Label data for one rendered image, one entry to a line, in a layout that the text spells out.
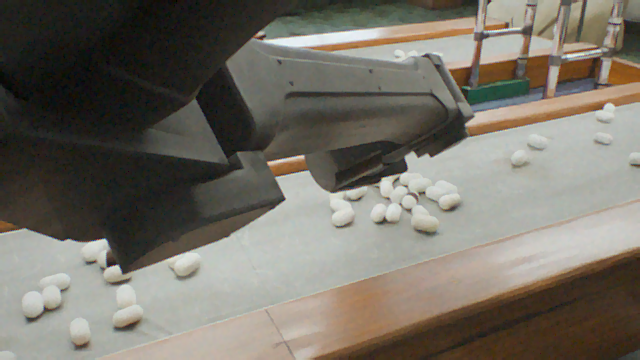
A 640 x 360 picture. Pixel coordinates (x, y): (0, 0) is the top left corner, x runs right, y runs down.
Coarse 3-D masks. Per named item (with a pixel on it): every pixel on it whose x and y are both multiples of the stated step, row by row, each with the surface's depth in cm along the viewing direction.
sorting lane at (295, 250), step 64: (576, 128) 112; (320, 192) 89; (512, 192) 89; (576, 192) 89; (0, 256) 73; (64, 256) 73; (256, 256) 73; (320, 256) 73; (384, 256) 73; (0, 320) 62; (64, 320) 62; (192, 320) 62
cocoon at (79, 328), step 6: (78, 318) 60; (72, 324) 59; (78, 324) 59; (84, 324) 59; (72, 330) 59; (78, 330) 58; (84, 330) 59; (72, 336) 58; (78, 336) 58; (84, 336) 58; (90, 336) 59; (78, 342) 58; (84, 342) 59
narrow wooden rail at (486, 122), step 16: (576, 96) 121; (592, 96) 121; (608, 96) 121; (624, 96) 122; (480, 112) 113; (496, 112) 113; (512, 112) 113; (528, 112) 113; (544, 112) 114; (560, 112) 116; (576, 112) 118; (480, 128) 108; (496, 128) 110; (512, 128) 112; (288, 160) 93; (304, 160) 94; (0, 224) 77
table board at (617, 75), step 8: (616, 64) 157; (624, 64) 155; (632, 64) 153; (616, 72) 157; (624, 72) 155; (632, 72) 153; (608, 80) 160; (616, 80) 158; (624, 80) 155; (632, 80) 153
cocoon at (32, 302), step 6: (30, 294) 63; (36, 294) 64; (24, 300) 63; (30, 300) 62; (36, 300) 63; (42, 300) 64; (24, 306) 62; (30, 306) 62; (36, 306) 62; (42, 306) 63; (24, 312) 62; (30, 312) 62; (36, 312) 62
